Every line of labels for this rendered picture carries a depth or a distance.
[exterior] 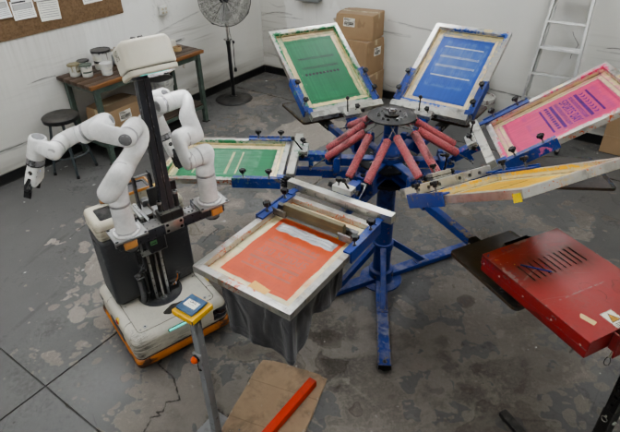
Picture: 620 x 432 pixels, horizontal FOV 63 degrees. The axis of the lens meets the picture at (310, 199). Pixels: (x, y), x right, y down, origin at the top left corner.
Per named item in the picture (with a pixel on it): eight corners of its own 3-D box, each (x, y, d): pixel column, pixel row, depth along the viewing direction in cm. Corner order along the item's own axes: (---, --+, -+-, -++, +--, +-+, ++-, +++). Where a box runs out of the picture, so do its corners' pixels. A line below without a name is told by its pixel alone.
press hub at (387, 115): (391, 304, 358) (407, 126, 286) (344, 282, 377) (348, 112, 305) (415, 273, 384) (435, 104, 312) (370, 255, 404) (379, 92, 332)
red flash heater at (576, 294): (673, 328, 202) (684, 306, 196) (590, 369, 186) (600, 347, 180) (552, 245, 249) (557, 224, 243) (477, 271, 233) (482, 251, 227)
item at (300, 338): (295, 365, 249) (292, 301, 227) (290, 361, 251) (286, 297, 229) (345, 308, 281) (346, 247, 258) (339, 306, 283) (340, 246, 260)
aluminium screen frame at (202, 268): (290, 321, 216) (290, 315, 214) (193, 271, 245) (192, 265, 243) (379, 231, 270) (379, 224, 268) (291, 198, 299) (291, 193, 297)
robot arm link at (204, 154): (220, 173, 257) (216, 144, 248) (198, 183, 249) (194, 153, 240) (208, 166, 263) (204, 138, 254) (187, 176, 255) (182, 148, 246)
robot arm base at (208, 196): (190, 197, 268) (185, 171, 259) (211, 188, 274) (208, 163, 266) (204, 209, 257) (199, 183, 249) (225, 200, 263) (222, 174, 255)
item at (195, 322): (218, 462, 262) (191, 332, 211) (188, 440, 273) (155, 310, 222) (245, 430, 278) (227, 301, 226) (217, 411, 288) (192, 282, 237)
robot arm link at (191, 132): (194, 83, 243) (160, 94, 231) (221, 157, 252) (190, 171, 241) (180, 90, 254) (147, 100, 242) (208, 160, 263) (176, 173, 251)
